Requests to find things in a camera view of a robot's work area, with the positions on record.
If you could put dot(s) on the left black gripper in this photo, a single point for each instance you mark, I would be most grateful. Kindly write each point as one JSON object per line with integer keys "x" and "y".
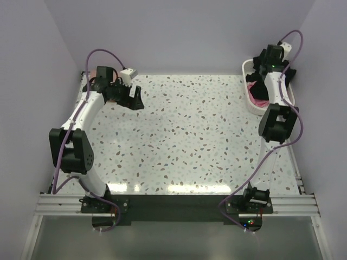
{"x": 135, "y": 103}

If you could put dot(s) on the black t shirt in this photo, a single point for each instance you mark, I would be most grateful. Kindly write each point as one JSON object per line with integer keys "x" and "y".
{"x": 256, "y": 84}

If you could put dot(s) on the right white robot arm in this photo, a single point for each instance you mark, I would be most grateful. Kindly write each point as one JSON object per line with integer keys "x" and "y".
{"x": 274, "y": 129}

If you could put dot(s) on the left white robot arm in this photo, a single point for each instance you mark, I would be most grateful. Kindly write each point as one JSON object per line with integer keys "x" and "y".
{"x": 70, "y": 147}

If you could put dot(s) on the folded pink printed t shirt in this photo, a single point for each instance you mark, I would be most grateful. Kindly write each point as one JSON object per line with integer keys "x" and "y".
{"x": 93, "y": 73}

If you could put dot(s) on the white plastic laundry basket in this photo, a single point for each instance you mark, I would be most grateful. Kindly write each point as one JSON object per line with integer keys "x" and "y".
{"x": 253, "y": 105}

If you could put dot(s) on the pink crumpled t shirt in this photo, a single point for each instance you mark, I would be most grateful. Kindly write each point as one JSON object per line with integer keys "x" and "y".
{"x": 256, "y": 102}

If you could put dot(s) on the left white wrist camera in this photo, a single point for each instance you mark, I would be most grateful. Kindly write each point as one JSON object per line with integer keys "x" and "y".
{"x": 128, "y": 75}

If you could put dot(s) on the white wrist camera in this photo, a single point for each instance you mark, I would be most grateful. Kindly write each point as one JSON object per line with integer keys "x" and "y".
{"x": 286, "y": 46}
{"x": 128, "y": 75}

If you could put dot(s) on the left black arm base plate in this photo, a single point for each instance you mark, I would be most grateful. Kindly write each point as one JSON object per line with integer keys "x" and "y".
{"x": 93, "y": 205}

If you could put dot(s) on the aluminium front rail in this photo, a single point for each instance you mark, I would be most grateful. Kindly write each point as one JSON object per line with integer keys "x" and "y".
{"x": 283, "y": 205}

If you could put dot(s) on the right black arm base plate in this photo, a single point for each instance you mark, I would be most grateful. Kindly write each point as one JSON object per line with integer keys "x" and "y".
{"x": 237, "y": 205}

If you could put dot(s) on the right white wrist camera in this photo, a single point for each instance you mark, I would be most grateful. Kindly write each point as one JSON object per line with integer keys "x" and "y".
{"x": 286, "y": 46}

